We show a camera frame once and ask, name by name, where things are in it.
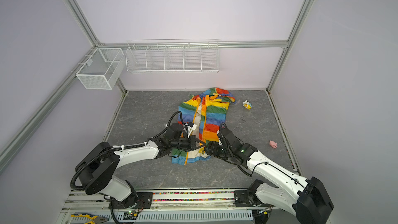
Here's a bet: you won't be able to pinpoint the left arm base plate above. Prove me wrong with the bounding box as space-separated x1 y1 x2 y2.
110 191 153 210

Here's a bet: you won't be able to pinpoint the white mesh box basket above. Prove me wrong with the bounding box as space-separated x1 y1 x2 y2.
76 48 126 90

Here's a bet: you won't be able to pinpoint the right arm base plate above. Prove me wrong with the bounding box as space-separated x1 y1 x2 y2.
234 189 267 207

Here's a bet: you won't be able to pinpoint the small pink pig toy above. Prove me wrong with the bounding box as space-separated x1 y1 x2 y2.
269 141 277 149

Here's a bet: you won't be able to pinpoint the yellow handled pliers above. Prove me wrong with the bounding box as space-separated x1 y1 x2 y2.
71 213 109 224

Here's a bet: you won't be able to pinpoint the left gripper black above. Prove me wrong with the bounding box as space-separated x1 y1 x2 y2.
171 135 206 151

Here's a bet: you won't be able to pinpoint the rainbow striped jacket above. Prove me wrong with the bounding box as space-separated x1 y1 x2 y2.
171 88 236 166

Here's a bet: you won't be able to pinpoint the white wire basket long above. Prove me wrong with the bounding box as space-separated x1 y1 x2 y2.
125 39 220 73

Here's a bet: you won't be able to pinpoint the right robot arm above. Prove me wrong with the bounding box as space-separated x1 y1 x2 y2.
205 123 334 224

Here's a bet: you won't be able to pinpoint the small yellow white toy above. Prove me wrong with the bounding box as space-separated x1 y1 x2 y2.
242 100 252 110

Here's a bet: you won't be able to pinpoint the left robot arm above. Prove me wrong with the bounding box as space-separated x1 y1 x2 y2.
70 111 206 208

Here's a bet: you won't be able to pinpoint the white slotted cable duct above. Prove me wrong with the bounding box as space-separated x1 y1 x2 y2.
136 210 254 223

